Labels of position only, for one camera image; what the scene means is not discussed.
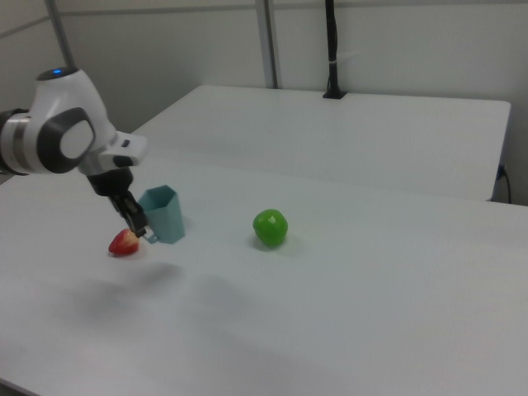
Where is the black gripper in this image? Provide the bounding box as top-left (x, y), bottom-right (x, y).
top-left (85, 163), bottom-right (149, 239)

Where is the light blue hexagonal mug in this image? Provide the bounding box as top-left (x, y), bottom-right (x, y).
top-left (137, 185), bottom-right (186, 246)

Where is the red strawberry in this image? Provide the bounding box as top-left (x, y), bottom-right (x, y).
top-left (107, 229), bottom-right (142, 258)

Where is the green apple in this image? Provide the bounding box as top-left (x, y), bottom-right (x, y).
top-left (252, 208), bottom-right (289, 249)

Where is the thin grey partition post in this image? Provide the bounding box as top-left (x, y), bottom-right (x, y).
top-left (44, 0), bottom-right (78, 69)

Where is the grey metal partition post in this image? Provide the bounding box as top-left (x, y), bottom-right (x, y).
top-left (254, 0), bottom-right (281, 89)

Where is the black camera stand pole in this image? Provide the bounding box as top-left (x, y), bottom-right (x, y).
top-left (322, 0), bottom-right (347, 101)

